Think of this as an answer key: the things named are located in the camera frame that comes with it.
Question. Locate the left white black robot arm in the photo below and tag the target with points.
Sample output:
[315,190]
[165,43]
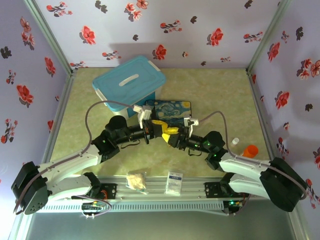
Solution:
[65,162]

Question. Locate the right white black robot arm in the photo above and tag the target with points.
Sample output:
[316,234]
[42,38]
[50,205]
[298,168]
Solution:
[245,166]

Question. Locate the starry night print case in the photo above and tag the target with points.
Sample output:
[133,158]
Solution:
[172,110]

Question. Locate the small white bottle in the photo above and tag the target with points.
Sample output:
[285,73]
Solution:
[235,141]

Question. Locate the orange plastic cup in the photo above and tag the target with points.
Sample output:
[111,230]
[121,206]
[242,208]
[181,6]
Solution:
[250,151]

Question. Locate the white packet with blue label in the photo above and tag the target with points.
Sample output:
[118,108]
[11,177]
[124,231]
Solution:
[174,182]

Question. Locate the clear bag with beige contents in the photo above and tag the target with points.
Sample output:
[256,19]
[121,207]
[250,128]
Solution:
[136,182]

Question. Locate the blue plastic storage box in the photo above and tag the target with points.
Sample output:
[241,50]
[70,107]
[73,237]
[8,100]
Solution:
[130,80]

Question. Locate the aluminium mounting rail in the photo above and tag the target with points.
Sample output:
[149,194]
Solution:
[155,187]

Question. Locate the aluminium frame post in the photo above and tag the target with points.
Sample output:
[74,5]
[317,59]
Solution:
[50,37]
[268,35]

